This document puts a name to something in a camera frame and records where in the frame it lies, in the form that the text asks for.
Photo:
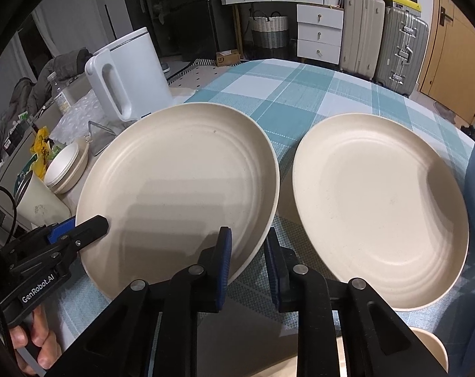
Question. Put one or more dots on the cream plate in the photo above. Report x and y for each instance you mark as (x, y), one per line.
(167, 184)
(377, 202)

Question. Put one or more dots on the cream cup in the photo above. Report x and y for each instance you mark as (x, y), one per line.
(37, 203)

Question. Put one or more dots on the yellow snack bag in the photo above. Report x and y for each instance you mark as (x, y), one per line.
(41, 149)

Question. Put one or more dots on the silver suitcase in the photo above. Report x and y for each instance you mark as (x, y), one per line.
(403, 46)

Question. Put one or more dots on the plastic water bottle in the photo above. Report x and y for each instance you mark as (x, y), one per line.
(60, 96)

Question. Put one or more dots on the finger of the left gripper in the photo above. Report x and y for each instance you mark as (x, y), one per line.
(84, 232)

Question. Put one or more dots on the person's left hand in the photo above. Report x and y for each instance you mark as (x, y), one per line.
(41, 336)

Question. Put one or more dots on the dotted floor rug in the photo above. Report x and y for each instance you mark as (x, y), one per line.
(196, 74)

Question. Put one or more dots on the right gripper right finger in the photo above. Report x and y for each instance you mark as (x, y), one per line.
(343, 326)

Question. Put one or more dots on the wooden door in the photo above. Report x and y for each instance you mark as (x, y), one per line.
(448, 71)

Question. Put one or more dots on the beige suitcase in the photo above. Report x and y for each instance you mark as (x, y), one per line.
(361, 36)

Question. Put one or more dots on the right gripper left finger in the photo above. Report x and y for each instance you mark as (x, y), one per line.
(151, 329)

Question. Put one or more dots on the white drawer desk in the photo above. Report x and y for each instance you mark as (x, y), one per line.
(319, 27)

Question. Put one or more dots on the small cardboard box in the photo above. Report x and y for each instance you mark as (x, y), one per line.
(230, 57)

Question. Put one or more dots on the teal checked tablecloth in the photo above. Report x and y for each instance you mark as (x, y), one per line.
(286, 99)

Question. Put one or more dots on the white electric kettle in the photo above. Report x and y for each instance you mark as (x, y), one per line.
(127, 78)

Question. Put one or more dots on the small stacked cream bowls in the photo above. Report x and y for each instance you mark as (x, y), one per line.
(67, 167)

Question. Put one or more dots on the woven laundry basket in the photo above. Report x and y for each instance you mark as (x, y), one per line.
(270, 33)

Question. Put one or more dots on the metal trivet stand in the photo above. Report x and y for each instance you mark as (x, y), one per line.
(100, 135)

